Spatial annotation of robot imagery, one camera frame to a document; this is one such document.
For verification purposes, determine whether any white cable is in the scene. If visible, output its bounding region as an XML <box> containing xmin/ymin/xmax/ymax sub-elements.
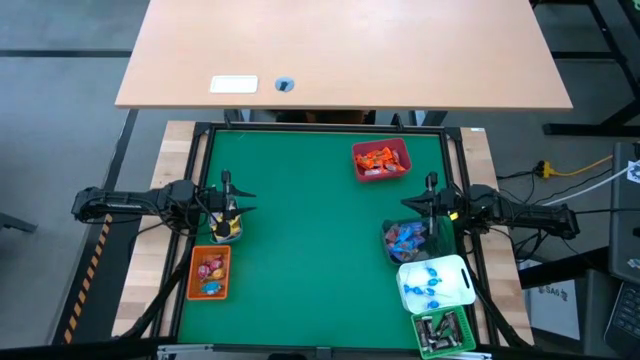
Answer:
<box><xmin>533</xmin><ymin>166</ymin><xmax>632</xmax><ymax>210</ymax></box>

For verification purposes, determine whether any orange plastic bin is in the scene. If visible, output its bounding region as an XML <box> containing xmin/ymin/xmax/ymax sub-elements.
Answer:
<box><xmin>187</xmin><ymin>244</ymin><xmax>233</xmax><ymax>301</ymax></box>

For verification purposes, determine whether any red plastic bin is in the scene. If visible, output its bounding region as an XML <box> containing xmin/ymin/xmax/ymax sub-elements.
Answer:
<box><xmin>351</xmin><ymin>137</ymin><xmax>414</xmax><ymax>184</ymax></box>

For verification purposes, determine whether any green table mat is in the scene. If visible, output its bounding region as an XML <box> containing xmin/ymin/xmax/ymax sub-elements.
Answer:
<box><xmin>177</xmin><ymin>128</ymin><xmax>459</xmax><ymax>350</ymax></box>

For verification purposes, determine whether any white box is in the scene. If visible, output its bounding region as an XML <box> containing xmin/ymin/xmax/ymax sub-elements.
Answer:
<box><xmin>527</xmin><ymin>278</ymin><xmax>582</xmax><ymax>342</ymax></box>

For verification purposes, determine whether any blue candy packet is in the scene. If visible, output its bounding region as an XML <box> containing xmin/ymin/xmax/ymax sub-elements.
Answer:
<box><xmin>394</xmin><ymin>222</ymin><xmax>419</xmax><ymax>246</ymax></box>

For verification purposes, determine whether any grey chair leg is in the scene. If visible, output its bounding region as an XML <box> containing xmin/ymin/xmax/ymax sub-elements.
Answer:
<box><xmin>0</xmin><ymin>211</ymin><xmax>40</xmax><ymax>236</ymax></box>

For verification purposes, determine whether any black keyboard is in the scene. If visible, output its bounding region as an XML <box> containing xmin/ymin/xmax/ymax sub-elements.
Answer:
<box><xmin>603</xmin><ymin>281</ymin><xmax>640</xmax><ymax>360</ymax></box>

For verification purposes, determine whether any black computer case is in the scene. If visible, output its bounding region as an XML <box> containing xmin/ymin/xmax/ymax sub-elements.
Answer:
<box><xmin>608</xmin><ymin>141</ymin><xmax>640</xmax><ymax>287</ymax></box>

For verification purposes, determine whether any black hazard striped base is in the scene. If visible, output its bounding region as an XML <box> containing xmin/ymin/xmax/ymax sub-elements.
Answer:
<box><xmin>51</xmin><ymin>199</ymin><xmax>144</xmax><ymax>347</ymax></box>

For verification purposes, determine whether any yellow sour candy packet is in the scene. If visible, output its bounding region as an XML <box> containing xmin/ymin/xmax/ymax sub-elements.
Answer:
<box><xmin>212</xmin><ymin>212</ymin><xmax>244</xmax><ymax>239</ymax></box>

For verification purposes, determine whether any dark translucent plastic bin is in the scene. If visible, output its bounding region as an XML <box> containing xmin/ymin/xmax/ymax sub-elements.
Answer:
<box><xmin>382</xmin><ymin>214</ymin><xmax>454</xmax><ymax>265</ymax></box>

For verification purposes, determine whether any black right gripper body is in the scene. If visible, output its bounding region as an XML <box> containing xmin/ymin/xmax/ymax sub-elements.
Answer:
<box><xmin>424</xmin><ymin>171</ymin><xmax>461</xmax><ymax>236</ymax></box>

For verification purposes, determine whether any white plastic bin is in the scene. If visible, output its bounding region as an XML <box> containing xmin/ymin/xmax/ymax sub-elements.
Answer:
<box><xmin>396</xmin><ymin>253</ymin><xmax>478</xmax><ymax>315</ymax></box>

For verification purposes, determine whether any silver aluminium bar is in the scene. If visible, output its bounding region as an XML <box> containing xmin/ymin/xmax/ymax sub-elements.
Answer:
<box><xmin>156</xmin><ymin>342</ymin><xmax>494</xmax><ymax>360</ymax></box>

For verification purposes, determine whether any black power cable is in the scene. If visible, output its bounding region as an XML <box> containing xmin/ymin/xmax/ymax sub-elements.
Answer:
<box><xmin>569</xmin><ymin>207</ymin><xmax>640</xmax><ymax>217</ymax></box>

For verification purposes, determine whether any purple candy packet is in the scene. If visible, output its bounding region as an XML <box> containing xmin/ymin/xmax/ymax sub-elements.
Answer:
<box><xmin>412</xmin><ymin>222</ymin><xmax>430</xmax><ymax>249</ymax></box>
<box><xmin>384</xmin><ymin>223</ymin><xmax>404</xmax><ymax>249</ymax></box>

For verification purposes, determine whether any light wooden desk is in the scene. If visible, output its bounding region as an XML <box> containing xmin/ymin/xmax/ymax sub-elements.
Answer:
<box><xmin>114</xmin><ymin>0</ymin><xmax>574</xmax><ymax>111</ymax></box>

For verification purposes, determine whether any clear teal plastic bin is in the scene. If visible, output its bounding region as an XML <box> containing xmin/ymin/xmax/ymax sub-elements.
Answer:
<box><xmin>207</xmin><ymin>197</ymin><xmax>245</xmax><ymax>244</ymax></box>

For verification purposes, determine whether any black table frame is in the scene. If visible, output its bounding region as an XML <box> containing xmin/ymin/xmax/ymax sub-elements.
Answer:
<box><xmin>167</xmin><ymin>119</ymin><xmax>484</xmax><ymax>351</ymax></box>

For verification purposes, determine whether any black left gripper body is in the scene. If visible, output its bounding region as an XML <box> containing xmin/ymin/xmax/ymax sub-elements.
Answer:
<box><xmin>194</xmin><ymin>169</ymin><xmax>234</xmax><ymax>239</ymax></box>

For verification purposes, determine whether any yellow cable with plug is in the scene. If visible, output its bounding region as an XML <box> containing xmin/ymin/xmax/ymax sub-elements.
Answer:
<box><xmin>537</xmin><ymin>154</ymin><xmax>615</xmax><ymax>180</ymax></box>

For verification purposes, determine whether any black desk leg frame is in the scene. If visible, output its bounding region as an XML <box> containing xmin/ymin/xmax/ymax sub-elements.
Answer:
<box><xmin>529</xmin><ymin>0</ymin><xmax>640</xmax><ymax>139</ymax></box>

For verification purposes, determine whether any green plastic basket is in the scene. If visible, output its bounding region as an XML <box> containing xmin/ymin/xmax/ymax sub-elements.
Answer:
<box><xmin>410</xmin><ymin>305</ymin><xmax>477</xmax><ymax>360</ymax></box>

